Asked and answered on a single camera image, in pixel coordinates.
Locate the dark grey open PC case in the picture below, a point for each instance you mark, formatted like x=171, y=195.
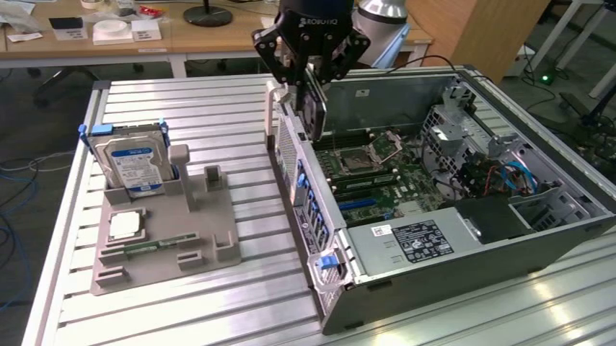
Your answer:
x=434, y=274

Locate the perforated metal drive cage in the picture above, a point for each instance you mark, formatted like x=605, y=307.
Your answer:
x=448, y=144

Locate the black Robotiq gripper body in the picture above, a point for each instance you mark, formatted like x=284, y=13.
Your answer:
x=316, y=21

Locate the hard disk in blue caddy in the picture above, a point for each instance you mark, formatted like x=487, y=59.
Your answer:
x=136, y=162

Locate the wooden desk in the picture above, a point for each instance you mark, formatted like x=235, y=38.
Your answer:
x=58, y=50

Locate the dark installed RAM stick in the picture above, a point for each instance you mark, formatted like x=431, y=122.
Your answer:
x=366, y=184

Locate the green RAM stick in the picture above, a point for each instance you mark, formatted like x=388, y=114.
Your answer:
x=149, y=247

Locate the red packet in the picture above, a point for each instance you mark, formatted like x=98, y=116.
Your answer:
x=150, y=11

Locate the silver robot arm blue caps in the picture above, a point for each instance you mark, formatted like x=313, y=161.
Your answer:
x=383, y=14

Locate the grey plastic parts rack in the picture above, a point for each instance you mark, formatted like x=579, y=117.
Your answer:
x=160, y=268

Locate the metal disk bay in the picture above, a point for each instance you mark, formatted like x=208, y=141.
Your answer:
x=554, y=205

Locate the silver CPU chip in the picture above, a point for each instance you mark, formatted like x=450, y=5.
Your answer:
x=125, y=225

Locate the green motherboard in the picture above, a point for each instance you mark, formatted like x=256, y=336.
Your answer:
x=404, y=194

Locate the white table frame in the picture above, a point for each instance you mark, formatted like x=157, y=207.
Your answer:
x=569, y=32

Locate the white round container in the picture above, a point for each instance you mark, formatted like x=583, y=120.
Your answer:
x=113, y=32

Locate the black and white small box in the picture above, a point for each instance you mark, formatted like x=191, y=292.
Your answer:
x=69, y=29

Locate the black graphics card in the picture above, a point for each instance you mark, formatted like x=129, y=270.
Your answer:
x=313, y=111

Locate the white paper label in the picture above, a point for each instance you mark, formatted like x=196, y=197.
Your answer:
x=25, y=36

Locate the plain white small box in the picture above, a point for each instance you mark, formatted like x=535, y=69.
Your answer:
x=146, y=30

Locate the metal socket cover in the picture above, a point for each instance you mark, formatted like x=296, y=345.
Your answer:
x=388, y=144

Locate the black chair base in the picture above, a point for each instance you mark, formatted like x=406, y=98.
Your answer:
x=64, y=81

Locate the grey power supply unit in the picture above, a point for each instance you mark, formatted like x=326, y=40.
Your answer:
x=386, y=248

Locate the blue case latch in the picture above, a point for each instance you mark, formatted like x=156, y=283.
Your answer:
x=327, y=262

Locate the blue expansion slot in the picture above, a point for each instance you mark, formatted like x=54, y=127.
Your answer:
x=358, y=204

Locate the black round lamp base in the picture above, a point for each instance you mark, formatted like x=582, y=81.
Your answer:
x=208, y=16

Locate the CPU socket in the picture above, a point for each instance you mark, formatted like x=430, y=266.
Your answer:
x=358, y=162

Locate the wooden cabinet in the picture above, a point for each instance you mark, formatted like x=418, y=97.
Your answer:
x=482, y=32

